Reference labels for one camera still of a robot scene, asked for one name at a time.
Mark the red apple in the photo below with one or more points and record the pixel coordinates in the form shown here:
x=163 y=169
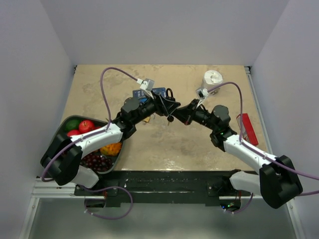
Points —
x=86 y=126
x=73 y=132

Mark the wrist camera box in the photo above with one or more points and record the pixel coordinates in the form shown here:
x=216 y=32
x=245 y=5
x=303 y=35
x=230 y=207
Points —
x=146 y=86
x=202 y=94

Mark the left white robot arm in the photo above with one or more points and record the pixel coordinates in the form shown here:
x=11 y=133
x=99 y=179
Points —
x=83 y=144

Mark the dark green fruit tray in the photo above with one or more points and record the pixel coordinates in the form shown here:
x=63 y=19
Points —
x=119 y=154

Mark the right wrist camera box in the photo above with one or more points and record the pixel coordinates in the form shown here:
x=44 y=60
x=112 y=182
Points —
x=202 y=94

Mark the white paper roll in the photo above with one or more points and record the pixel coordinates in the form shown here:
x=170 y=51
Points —
x=211 y=79

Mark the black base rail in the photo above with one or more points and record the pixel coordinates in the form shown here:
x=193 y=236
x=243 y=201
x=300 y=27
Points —
x=210 y=188

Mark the black padlock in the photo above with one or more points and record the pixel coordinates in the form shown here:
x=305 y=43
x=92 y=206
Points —
x=169 y=94

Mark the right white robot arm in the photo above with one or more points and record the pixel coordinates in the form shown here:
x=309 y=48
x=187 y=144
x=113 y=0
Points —
x=275 y=179

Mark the purple grapes bunch front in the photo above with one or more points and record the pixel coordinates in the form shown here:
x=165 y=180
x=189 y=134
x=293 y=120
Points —
x=97 y=162

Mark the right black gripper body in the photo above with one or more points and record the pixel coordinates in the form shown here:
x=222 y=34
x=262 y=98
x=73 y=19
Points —
x=203 y=117

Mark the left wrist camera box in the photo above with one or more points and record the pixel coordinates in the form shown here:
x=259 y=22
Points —
x=146 y=86

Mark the blue blister card package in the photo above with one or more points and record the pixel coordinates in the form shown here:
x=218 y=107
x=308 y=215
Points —
x=139 y=94

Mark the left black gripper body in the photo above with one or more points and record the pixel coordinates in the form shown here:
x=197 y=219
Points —
x=148 y=108

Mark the orange spiky fruit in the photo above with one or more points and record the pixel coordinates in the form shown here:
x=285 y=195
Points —
x=111 y=149

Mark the bunch of black keys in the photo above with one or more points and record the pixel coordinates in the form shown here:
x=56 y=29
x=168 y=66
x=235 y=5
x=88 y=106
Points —
x=170 y=119

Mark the red box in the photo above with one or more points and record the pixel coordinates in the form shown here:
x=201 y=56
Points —
x=248 y=130

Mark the green lime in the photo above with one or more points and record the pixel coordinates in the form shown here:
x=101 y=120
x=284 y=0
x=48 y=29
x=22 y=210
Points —
x=72 y=125

